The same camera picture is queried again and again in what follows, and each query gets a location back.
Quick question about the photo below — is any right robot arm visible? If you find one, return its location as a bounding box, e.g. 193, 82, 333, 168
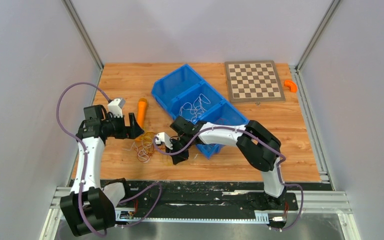
153, 116, 286, 209

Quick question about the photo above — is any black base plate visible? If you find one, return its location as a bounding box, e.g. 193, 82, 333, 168
69, 179, 334, 221

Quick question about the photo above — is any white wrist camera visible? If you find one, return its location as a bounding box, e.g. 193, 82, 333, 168
107, 98, 126, 118
154, 132, 173, 150

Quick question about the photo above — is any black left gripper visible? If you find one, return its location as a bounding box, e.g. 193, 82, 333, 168
101, 112, 144, 140

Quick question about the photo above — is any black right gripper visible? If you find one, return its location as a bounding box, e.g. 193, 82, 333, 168
166, 134, 192, 165

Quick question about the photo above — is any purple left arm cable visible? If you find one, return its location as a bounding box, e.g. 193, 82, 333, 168
56, 82, 164, 238

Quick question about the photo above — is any wooden chessboard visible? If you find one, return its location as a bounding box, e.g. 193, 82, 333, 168
224, 60, 286, 103

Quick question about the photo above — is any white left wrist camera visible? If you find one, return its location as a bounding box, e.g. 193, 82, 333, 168
107, 98, 126, 118

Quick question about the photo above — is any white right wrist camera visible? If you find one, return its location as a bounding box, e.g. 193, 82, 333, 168
154, 132, 173, 150

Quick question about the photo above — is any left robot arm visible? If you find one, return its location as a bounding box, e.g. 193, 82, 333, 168
60, 104, 144, 237

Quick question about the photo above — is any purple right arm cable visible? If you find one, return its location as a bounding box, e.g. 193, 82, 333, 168
152, 125, 304, 232

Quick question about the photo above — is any orange curved piece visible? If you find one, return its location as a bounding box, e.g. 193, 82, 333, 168
284, 79, 298, 93

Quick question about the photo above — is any orange cylindrical toy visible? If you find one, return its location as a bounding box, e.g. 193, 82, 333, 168
136, 98, 149, 128

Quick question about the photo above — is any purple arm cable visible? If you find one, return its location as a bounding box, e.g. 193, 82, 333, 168
56, 82, 164, 238
152, 125, 304, 232

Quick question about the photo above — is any blue plastic compartment bin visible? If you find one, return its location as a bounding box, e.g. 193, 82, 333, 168
151, 64, 249, 159

